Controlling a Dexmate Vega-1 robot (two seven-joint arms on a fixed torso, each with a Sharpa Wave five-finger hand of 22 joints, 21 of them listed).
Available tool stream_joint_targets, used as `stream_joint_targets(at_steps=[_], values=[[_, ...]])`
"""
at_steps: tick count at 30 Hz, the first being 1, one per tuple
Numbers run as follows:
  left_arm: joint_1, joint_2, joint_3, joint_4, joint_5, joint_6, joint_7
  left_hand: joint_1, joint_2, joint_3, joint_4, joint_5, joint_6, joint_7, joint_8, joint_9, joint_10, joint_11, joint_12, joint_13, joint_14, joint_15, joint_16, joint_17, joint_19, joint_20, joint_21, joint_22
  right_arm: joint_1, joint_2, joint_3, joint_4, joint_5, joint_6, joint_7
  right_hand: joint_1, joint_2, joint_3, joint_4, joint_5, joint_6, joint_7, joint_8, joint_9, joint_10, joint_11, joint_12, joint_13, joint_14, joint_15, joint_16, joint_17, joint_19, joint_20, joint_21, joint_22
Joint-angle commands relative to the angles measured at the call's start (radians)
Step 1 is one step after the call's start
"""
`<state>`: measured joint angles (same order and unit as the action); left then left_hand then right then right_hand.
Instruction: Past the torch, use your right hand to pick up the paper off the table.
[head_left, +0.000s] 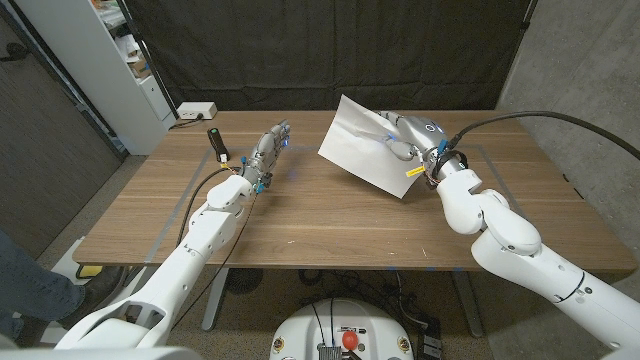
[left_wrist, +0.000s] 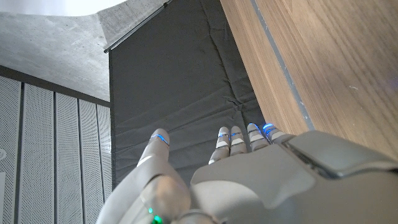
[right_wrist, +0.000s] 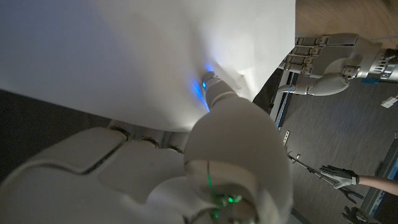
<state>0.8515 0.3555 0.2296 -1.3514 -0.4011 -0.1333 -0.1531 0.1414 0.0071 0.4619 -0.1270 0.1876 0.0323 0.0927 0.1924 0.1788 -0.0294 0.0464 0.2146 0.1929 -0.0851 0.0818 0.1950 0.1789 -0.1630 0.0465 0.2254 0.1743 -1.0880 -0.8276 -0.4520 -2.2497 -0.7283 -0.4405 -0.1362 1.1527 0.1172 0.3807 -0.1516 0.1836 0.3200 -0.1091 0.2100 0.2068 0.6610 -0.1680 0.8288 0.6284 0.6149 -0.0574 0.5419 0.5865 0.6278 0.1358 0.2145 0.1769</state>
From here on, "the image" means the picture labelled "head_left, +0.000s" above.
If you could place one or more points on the black floor power strip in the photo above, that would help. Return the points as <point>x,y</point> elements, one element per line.
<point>430,345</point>

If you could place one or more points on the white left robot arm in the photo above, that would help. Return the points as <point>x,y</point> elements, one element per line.
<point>180,270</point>

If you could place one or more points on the white shelf cabinet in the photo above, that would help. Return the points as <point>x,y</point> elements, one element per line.
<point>95,65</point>

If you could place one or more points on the black stand pole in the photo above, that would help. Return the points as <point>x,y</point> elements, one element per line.
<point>150,65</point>

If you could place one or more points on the dark person shoe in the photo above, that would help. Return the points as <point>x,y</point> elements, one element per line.
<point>97,290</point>

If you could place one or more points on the cardboard box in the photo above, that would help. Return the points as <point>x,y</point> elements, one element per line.
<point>140,67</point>

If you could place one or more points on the white robot torso base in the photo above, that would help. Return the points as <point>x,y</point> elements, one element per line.
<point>300,335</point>

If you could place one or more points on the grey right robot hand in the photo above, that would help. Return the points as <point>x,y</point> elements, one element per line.
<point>422,135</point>

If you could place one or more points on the person leg in jeans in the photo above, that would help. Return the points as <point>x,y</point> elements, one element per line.
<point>30,290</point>

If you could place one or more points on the grey table leg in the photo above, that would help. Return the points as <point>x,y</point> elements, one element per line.
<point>215,300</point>
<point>470,310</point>

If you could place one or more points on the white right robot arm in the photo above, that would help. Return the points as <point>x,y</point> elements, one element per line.
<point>520,260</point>

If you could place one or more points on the white paper sheet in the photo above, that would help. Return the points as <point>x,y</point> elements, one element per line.
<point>360,150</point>

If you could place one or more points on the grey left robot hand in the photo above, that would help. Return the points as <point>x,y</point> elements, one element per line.
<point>265,150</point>

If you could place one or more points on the black backdrop curtain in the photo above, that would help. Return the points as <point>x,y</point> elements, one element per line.
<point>280,50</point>

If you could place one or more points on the black round floor object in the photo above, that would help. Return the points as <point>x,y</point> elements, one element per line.
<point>243,280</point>

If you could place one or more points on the red emergency stop button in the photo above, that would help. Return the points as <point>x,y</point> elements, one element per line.
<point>350,340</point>

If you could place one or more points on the yellow floor object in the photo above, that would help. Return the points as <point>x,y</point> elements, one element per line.
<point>90,271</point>

